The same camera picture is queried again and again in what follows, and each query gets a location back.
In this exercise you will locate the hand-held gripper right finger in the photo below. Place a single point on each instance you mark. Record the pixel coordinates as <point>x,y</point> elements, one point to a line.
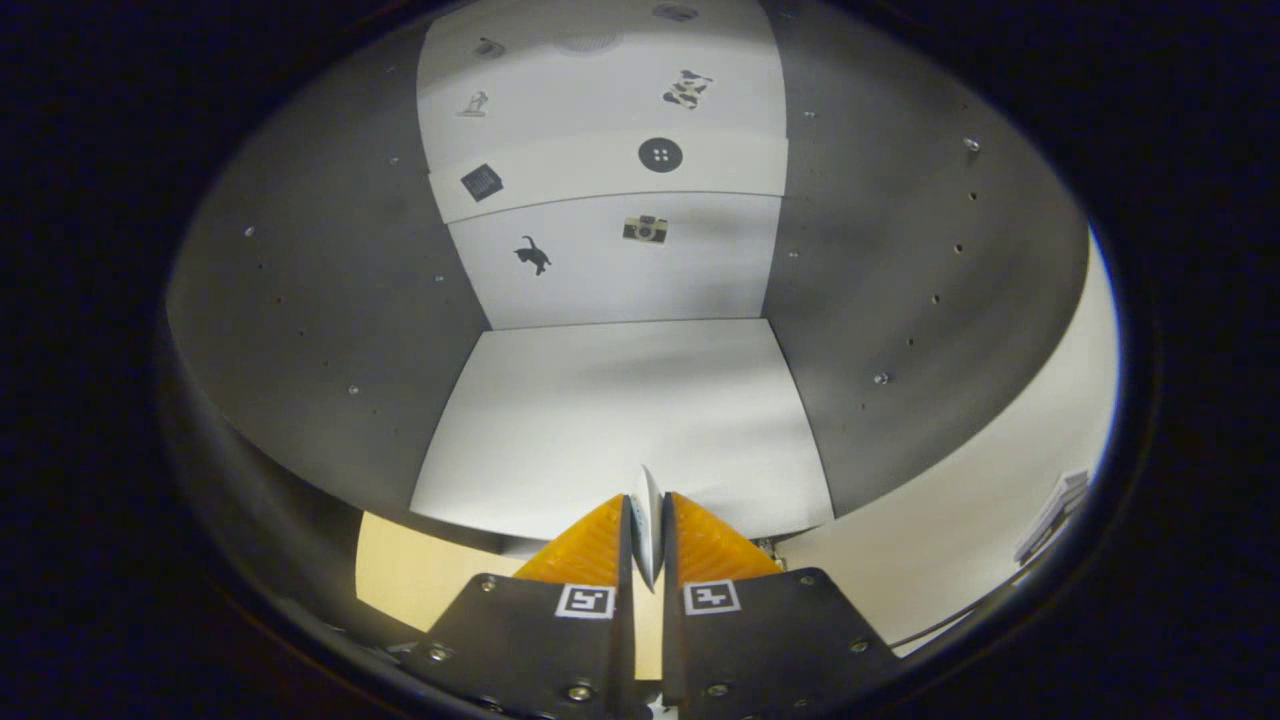
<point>670,650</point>

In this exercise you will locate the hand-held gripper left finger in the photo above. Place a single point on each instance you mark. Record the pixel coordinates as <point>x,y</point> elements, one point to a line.
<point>628,650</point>

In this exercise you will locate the thin white book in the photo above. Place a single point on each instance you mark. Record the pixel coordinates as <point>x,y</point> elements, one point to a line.
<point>648,520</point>

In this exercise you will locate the white cabinet shelf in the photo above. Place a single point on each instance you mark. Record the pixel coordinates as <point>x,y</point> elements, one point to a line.
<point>620,420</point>

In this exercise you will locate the stack of white sheets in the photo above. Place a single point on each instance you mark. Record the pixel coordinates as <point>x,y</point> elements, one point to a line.
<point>1055,510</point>

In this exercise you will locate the dark grey cabinet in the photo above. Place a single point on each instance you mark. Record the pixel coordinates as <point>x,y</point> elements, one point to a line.
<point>330,300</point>

